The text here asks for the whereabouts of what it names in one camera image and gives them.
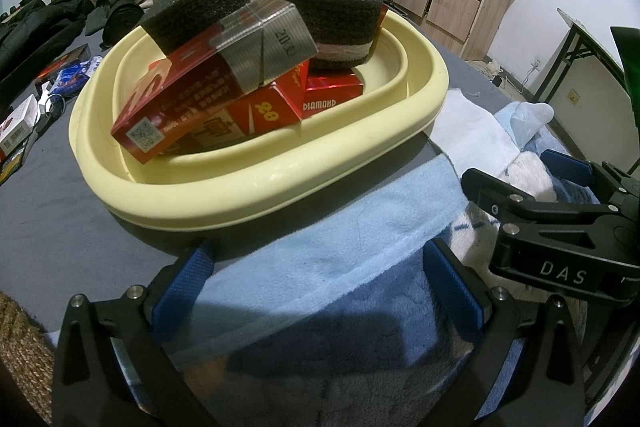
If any shiny red cigarette box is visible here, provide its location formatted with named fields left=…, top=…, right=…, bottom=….
left=301, top=69, right=365, bottom=120

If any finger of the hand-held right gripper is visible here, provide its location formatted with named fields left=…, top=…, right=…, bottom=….
left=541, top=149, right=608, bottom=188
left=461, top=167, right=617, bottom=293

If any black foam cylinder white stripe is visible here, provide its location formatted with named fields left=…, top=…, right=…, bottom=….
left=276, top=0, right=385, bottom=72

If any small white box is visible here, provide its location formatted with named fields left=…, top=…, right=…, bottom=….
left=0, top=94, right=41, bottom=160

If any pale yellow plastic basin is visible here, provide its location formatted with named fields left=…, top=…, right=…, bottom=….
left=67, top=4, right=451, bottom=233

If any black foam block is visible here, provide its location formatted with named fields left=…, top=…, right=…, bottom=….
left=138, top=0, right=251, bottom=58

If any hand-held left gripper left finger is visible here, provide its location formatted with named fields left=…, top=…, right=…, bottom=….
left=52, top=241, right=217, bottom=427

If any red and silver cigarette box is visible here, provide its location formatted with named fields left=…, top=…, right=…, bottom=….
left=110, top=0, right=318, bottom=165

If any light blue towel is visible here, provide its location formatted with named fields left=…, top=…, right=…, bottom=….
left=190, top=154, right=473, bottom=308

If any blue and white packet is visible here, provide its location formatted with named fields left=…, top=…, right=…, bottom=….
left=50, top=57, right=103, bottom=98

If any grey bed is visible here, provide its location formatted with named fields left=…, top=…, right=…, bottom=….
left=0, top=0, right=506, bottom=333

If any black jacket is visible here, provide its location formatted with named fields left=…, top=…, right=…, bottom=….
left=0, top=0, right=96, bottom=72

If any white cloth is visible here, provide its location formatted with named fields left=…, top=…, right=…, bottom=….
left=427, top=89, right=523, bottom=178

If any red and black package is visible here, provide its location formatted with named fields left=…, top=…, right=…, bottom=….
left=35, top=44, right=93, bottom=82

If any blue and white plush blanket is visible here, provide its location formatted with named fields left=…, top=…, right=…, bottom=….
left=45, top=101, right=601, bottom=427

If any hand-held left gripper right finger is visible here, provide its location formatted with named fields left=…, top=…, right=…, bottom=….
left=424, top=237, right=588, bottom=427

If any black-legged folding table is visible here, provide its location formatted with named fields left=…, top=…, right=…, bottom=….
left=532, top=7, right=631, bottom=108

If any brown knitted cloth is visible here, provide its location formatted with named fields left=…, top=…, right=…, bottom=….
left=0, top=292, right=56, bottom=427

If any red and white cigarette box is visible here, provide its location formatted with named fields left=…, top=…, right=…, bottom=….
left=155, top=59, right=311, bottom=158

